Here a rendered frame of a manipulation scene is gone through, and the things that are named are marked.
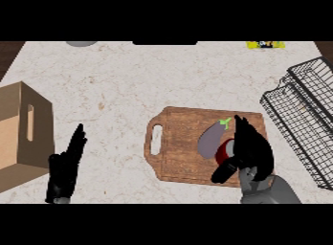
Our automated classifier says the yellow packet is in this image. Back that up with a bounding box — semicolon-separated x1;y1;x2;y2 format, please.
247;41;287;50

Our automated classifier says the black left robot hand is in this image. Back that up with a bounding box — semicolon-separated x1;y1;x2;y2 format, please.
45;122;89;204

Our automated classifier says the brown wooden cutting board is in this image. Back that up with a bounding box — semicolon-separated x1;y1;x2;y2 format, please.
144;105;276;189

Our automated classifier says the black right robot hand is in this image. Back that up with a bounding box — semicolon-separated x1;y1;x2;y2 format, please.
211;114;276;185

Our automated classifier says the red can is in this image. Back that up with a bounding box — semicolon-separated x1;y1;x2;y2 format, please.
216;138;238;166

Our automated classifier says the purple eggplant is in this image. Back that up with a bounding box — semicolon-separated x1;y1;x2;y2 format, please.
197;117;234;160

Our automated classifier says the brown cardboard box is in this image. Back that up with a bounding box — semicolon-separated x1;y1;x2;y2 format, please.
0;80;56;200

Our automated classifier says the grey round object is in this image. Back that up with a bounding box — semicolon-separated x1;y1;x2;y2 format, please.
65;41;101;48

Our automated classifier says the black wire tiered basket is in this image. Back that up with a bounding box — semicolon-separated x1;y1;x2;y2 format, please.
259;56;333;191

